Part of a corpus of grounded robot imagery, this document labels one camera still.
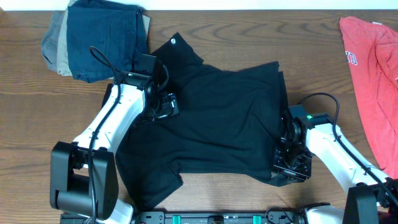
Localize grey folded trousers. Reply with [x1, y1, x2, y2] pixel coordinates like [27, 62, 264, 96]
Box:
[40, 11, 64, 72]

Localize navy folded trousers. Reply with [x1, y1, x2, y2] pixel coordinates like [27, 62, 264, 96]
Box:
[66, 0, 149, 84]

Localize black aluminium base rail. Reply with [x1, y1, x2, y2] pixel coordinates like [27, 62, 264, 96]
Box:
[60, 210, 307, 224]

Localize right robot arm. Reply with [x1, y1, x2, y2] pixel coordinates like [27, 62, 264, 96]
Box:
[266, 106, 397, 223]

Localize red t-shirt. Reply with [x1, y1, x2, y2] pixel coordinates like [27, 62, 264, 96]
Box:
[339, 17, 397, 179]

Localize black t-shirt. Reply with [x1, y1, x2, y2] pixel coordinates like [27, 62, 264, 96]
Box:
[115, 34, 292, 211]

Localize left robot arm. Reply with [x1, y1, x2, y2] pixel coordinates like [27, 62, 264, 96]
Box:
[49, 72, 178, 223]

